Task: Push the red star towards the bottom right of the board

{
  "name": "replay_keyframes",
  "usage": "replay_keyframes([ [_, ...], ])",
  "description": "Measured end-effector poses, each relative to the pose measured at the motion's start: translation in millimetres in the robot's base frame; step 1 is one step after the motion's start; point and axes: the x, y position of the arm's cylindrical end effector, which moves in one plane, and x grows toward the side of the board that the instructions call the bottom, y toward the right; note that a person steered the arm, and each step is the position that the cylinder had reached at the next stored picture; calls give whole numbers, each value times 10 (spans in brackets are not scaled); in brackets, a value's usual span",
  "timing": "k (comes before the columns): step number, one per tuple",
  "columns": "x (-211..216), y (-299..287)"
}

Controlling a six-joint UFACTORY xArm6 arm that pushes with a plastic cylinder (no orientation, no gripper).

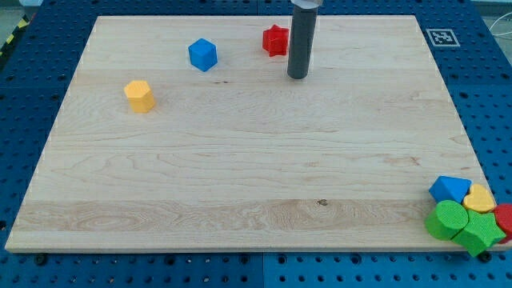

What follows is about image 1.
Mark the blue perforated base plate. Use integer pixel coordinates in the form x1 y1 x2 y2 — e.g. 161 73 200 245
1 1 511 287

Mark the red round block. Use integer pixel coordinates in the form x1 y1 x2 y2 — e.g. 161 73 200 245
493 203 512 244

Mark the red star block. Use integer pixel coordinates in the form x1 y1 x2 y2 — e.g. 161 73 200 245
262 25 289 57

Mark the blue cube block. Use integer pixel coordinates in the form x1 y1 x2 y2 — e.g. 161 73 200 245
188 38 218 72

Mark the blue triangle block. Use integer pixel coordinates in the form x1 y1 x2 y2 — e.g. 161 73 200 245
429 175 473 203

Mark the wooden board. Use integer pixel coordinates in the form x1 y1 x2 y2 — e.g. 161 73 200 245
6 15 486 254

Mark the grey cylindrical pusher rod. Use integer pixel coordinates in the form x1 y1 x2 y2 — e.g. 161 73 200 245
287 0 323 79

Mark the yellow hexagon block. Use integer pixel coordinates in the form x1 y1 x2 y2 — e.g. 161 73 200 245
123 80 156 113

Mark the white cable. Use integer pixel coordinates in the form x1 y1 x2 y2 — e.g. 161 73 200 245
488 10 512 41

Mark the green cylinder block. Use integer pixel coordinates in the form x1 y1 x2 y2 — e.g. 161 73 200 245
425 200 469 241

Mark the yellow heart block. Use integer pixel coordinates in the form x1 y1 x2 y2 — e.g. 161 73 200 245
462 183 497 214

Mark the green star block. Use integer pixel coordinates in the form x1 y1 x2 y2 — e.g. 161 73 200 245
452 210 506 257

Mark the white fiducial marker tag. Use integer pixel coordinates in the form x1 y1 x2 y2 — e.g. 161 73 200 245
426 28 460 47

